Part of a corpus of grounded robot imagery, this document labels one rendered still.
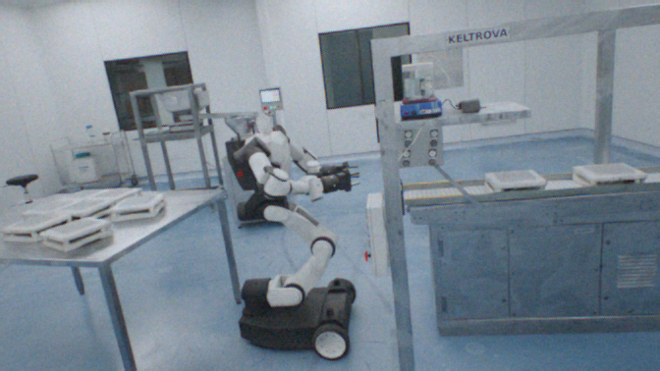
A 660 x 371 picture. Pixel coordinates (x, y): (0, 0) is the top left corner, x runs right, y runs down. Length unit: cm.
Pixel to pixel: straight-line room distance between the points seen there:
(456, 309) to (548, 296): 48
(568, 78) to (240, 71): 504
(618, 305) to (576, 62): 568
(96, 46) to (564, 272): 710
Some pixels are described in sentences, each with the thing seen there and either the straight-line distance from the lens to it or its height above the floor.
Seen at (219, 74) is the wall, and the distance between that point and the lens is 747.
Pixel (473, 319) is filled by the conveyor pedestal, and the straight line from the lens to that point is 275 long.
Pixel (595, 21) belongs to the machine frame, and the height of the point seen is 159.
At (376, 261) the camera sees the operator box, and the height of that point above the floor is 87.
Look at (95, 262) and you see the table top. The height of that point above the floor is 82.
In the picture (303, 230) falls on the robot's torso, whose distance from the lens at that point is 257.
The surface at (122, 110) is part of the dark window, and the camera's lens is 803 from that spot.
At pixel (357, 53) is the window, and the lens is 727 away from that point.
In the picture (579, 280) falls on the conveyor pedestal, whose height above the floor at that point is 32.
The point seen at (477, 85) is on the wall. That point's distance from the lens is 760.
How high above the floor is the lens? 156
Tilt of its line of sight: 15 degrees down
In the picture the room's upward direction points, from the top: 7 degrees counter-clockwise
